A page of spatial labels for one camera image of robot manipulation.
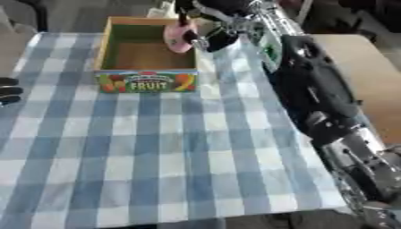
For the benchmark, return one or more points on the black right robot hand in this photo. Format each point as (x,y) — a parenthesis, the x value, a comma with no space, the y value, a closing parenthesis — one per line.
(222,12)

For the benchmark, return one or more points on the pink toy object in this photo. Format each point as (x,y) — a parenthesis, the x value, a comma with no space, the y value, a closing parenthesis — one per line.
(176,38)

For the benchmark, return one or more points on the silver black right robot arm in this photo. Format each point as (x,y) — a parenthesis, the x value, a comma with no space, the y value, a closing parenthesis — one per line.
(318,98)

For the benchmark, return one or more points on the tan cardboard box green inside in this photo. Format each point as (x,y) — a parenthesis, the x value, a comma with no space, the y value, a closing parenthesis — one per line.
(147,59)

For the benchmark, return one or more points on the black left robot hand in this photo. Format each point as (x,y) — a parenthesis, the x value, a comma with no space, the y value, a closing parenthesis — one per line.
(8,91)

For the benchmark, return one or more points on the black chair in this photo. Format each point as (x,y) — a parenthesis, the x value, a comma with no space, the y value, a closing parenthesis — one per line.
(32,12)

